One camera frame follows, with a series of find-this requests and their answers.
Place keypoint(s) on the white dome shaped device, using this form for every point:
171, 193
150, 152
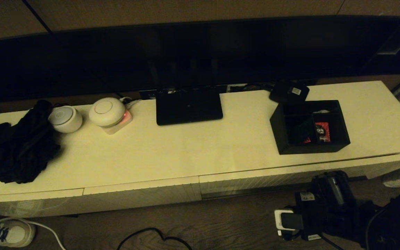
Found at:
106, 111

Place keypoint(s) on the white base pink light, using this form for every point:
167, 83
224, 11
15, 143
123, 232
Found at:
122, 125

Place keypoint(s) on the white pull-out drawer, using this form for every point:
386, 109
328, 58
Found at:
255, 180

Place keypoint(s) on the white beadboard cabinet door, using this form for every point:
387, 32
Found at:
30, 205

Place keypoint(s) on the white TV cabinet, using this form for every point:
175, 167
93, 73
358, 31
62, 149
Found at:
186, 152

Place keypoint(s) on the grey fabric bundle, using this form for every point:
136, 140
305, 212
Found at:
399, 178

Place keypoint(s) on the dark wall frame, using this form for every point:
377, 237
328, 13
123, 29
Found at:
394, 41

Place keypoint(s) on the black flat screen television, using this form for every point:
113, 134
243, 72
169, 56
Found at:
82, 62

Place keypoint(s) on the red snack packet face print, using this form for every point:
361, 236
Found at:
322, 132

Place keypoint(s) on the black compartment organizer box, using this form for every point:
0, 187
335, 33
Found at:
311, 147

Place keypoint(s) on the white sneaker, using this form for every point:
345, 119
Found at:
16, 234

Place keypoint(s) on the small white cylinder speaker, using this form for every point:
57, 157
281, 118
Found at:
64, 119

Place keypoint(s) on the red snack packet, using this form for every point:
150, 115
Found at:
307, 140

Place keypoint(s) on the white paper scrap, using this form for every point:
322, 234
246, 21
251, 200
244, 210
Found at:
322, 111

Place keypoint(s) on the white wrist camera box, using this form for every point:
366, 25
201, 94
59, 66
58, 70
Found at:
279, 225

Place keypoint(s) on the black set-top box white label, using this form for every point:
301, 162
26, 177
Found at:
287, 93

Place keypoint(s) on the black crumpled cloth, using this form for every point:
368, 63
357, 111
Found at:
23, 149

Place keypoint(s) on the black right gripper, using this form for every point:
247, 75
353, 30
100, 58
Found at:
313, 218

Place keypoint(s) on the black router with antennas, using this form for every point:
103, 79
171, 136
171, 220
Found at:
189, 111

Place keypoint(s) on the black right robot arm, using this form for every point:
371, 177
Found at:
394, 222

